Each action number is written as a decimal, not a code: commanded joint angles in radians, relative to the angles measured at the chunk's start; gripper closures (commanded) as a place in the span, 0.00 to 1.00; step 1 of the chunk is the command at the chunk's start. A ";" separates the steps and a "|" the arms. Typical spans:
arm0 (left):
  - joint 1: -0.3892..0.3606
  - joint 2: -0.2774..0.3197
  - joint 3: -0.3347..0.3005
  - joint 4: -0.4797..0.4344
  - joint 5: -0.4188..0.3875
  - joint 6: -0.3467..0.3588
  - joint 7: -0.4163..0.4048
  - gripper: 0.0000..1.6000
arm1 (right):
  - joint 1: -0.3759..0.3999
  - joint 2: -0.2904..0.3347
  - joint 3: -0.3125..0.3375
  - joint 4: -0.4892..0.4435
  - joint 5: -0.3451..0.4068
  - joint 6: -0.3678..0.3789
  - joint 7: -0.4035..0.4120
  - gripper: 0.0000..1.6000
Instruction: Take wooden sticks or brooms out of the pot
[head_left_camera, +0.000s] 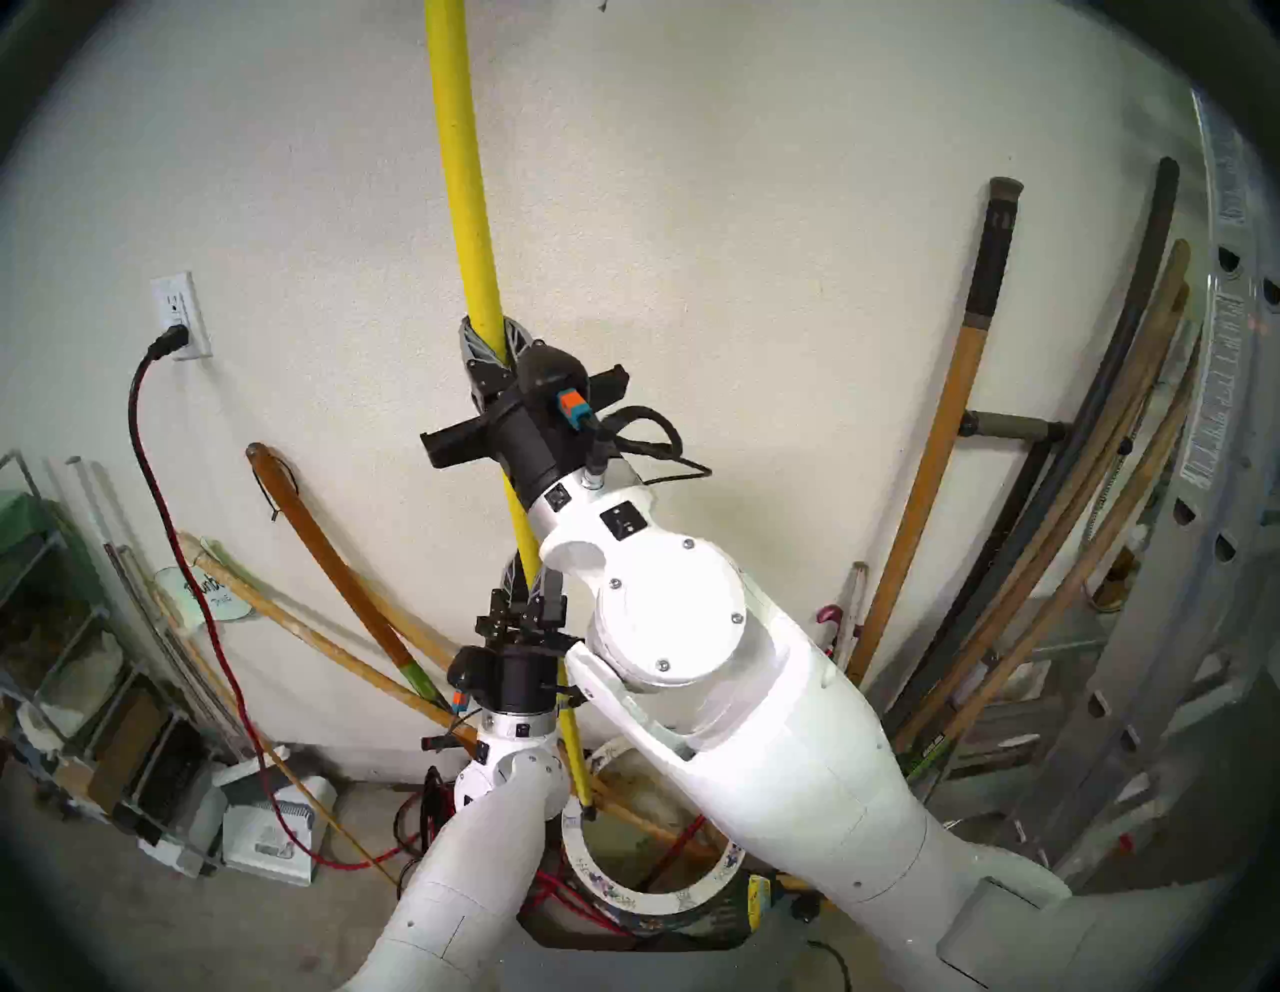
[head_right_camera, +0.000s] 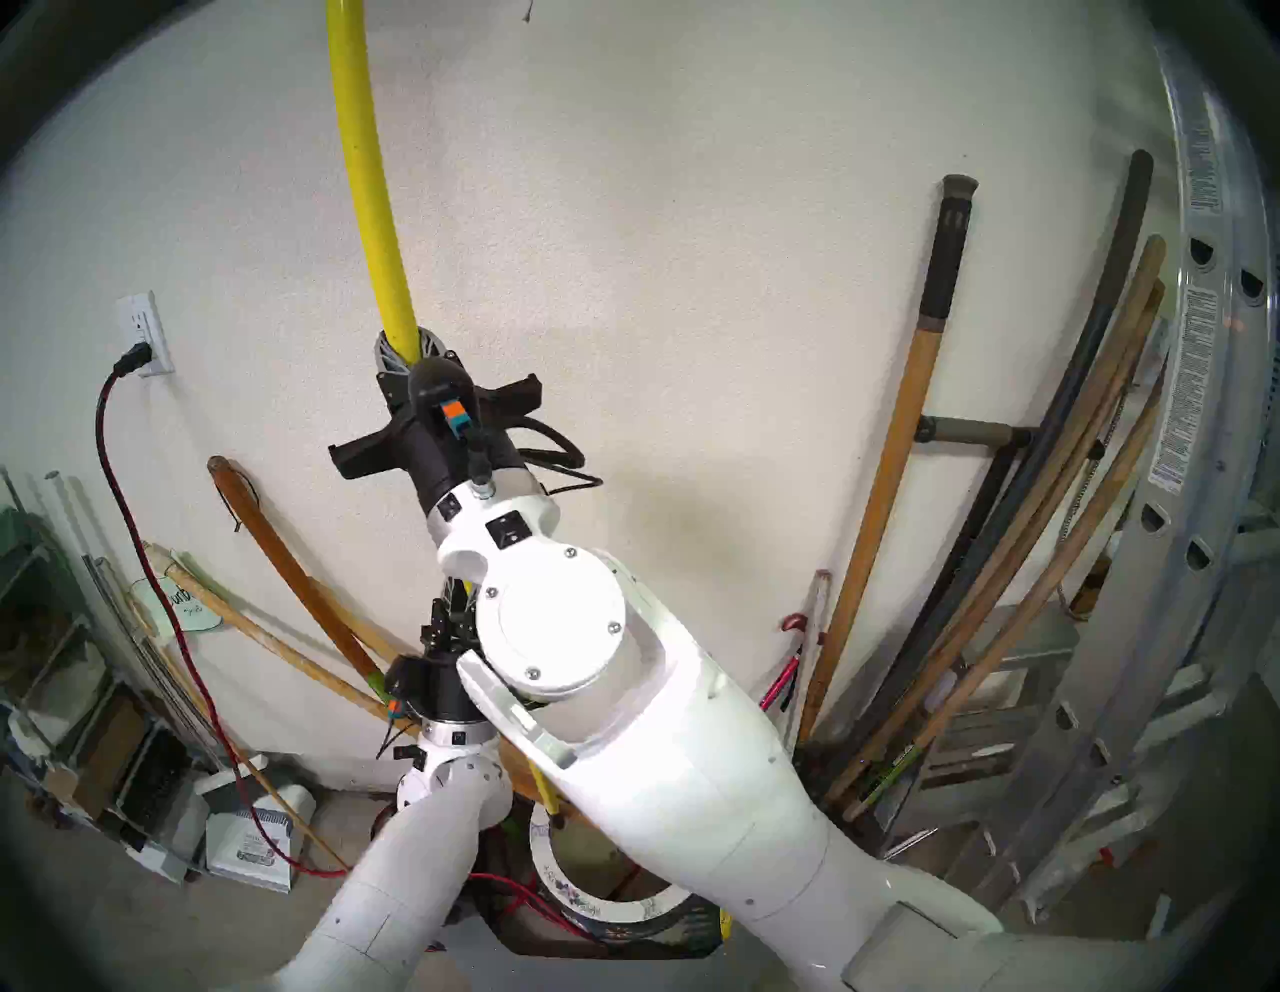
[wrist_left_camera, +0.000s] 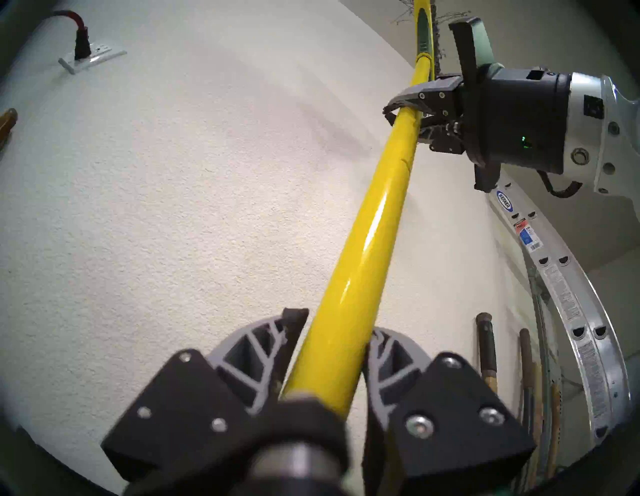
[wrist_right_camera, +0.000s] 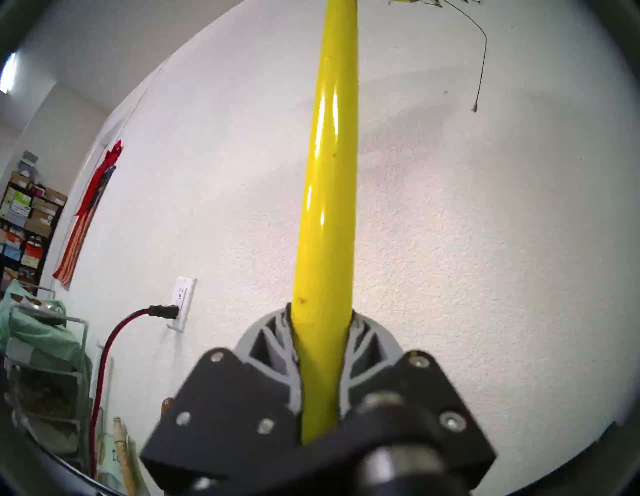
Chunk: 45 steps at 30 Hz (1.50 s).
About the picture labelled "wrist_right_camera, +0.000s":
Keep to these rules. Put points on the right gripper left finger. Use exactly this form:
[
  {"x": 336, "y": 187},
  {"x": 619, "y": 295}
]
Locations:
[{"x": 230, "y": 410}]

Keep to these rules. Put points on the white wall outlet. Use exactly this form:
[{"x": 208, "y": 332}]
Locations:
[{"x": 183, "y": 295}]

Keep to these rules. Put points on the shelf rack with green cloth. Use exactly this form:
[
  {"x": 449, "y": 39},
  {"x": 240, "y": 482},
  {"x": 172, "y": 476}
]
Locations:
[{"x": 45, "y": 335}]

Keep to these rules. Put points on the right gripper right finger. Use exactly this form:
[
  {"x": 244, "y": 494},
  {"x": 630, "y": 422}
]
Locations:
[{"x": 425, "y": 395}]

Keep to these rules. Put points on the pale green name sign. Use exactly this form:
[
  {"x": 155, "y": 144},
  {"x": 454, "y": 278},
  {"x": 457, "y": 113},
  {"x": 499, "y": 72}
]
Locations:
[{"x": 107, "y": 462}]

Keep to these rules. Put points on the yellow broom black bristles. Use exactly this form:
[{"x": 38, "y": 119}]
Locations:
[{"x": 330, "y": 200}]

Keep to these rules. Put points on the long light wooden stick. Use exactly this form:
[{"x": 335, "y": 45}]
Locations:
[{"x": 122, "y": 450}]

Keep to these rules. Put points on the flag decoration with red bow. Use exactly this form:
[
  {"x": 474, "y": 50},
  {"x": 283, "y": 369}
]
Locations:
[{"x": 85, "y": 220}]

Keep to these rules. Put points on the black shelf with shoe boxes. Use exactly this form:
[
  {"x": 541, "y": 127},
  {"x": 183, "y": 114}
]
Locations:
[{"x": 30, "y": 220}]

